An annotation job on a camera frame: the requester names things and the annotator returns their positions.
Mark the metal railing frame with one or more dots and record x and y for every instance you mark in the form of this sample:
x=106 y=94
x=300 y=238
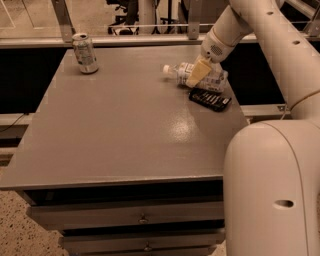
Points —
x=29 y=24

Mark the grey drawer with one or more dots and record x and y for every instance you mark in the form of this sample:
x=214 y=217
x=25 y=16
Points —
x=143 y=242
x=97 y=215

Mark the black office chair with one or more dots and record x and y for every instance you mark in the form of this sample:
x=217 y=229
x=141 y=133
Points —
x=123 y=26

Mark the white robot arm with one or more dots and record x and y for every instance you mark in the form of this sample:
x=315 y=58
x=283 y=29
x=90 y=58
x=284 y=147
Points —
x=271 y=177

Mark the blue plastic water bottle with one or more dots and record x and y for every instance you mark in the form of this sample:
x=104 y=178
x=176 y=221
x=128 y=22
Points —
x=214 y=81

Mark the grey drawer cabinet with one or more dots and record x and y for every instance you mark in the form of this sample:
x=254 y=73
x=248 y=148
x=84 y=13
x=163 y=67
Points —
x=126 y=133

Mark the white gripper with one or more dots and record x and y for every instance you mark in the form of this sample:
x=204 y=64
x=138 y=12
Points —
x=213 y=48

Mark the black rxbar chocolate wrapper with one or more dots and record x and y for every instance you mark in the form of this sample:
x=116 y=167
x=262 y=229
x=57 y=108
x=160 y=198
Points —
x=209 y=99

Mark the silver green soda can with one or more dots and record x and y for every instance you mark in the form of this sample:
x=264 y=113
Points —
x=84 y=52

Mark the top grey drawer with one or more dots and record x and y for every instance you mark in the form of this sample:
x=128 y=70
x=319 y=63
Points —
x=97 y=215

